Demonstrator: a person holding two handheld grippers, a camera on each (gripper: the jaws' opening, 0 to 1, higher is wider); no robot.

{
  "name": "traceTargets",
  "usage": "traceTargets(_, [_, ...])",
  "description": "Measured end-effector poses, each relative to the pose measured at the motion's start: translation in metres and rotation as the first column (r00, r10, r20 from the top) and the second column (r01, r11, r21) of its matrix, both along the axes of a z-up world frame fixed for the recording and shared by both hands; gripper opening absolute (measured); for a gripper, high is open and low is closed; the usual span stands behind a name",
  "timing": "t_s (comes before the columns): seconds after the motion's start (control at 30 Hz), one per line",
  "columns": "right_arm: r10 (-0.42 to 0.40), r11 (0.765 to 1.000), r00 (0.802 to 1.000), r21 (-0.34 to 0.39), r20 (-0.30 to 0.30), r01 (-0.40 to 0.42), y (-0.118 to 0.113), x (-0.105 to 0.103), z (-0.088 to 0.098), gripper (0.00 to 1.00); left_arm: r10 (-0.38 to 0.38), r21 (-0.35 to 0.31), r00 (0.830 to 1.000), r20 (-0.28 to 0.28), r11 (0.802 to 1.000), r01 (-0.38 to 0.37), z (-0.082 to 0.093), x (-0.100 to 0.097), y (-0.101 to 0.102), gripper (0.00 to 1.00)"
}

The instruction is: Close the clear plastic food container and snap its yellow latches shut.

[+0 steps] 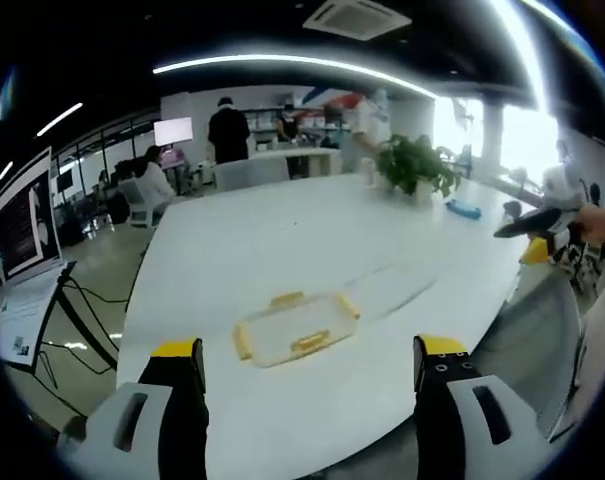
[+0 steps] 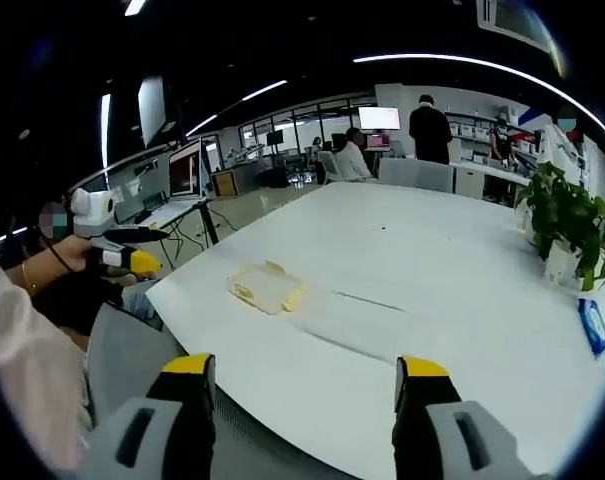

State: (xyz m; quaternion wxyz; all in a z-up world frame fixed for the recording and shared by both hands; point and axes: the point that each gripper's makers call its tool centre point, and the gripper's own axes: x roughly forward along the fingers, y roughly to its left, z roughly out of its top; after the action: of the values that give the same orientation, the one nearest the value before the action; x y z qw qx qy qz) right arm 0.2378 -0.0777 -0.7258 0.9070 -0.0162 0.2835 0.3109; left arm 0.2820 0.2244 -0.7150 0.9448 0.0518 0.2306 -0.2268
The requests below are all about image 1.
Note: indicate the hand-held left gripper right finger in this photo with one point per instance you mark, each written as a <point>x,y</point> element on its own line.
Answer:
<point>462,430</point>

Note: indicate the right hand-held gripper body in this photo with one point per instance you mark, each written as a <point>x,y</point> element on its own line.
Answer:
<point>562,186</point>

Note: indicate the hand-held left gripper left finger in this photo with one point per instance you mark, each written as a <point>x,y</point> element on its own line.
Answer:
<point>147,430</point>

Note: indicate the person's right hand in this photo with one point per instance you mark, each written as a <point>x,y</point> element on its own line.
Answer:
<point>601,224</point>

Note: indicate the blue pouch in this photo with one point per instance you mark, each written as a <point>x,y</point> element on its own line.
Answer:
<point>463,207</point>

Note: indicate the grey office chair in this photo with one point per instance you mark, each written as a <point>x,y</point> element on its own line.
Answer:
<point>252,172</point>
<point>132,202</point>
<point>547,345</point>

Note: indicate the potted green plant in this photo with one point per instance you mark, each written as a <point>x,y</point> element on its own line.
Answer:
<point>413,162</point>

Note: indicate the white bottle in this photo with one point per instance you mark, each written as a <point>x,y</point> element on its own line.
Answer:
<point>369,172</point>

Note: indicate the clear container with yellow clips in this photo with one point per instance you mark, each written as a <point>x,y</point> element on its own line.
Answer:
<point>296,329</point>

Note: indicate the laptop on stand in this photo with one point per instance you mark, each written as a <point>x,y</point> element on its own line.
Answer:
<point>24,220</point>

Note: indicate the ceiling air conditioner vent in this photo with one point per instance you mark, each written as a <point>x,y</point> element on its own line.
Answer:
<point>357,19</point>

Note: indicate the long ceiling light strip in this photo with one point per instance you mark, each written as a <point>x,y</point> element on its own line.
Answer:
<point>292,62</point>

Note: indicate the bright monitor screen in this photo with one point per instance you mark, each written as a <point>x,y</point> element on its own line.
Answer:
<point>173,131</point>

